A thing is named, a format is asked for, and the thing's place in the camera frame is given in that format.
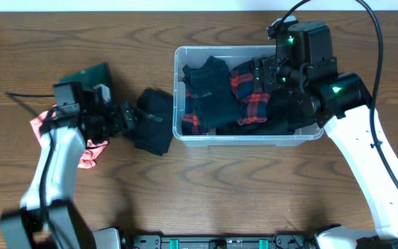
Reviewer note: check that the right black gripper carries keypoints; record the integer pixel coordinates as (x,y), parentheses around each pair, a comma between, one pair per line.
(269,72)

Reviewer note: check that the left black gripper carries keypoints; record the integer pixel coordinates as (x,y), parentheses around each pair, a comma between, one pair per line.
(127,117)

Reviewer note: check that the pink printed shirt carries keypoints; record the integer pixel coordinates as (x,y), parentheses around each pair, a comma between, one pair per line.
(91,153)

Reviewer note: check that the red blue plaid shirt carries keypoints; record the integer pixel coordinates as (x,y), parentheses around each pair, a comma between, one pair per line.
(252,102)

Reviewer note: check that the large black garment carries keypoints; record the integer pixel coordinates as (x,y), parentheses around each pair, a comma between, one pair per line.
(284,117)

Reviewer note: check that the dark green garment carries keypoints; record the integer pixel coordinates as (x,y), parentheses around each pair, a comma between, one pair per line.
(91,77)

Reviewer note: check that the small black garment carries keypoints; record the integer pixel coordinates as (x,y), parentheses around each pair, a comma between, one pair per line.
(154,113)

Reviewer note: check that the navy blue garment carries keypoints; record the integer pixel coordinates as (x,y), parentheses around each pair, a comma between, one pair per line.
(213,101)

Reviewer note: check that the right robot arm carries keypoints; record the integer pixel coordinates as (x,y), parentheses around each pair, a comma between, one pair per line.
(340,103)

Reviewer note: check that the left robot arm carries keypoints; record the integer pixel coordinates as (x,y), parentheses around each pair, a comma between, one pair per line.
(47,216)

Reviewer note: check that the clear plastic storage container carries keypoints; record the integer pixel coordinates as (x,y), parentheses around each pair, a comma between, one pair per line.
(195,57)

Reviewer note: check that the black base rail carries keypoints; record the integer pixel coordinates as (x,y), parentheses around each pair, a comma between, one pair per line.
(206,242)

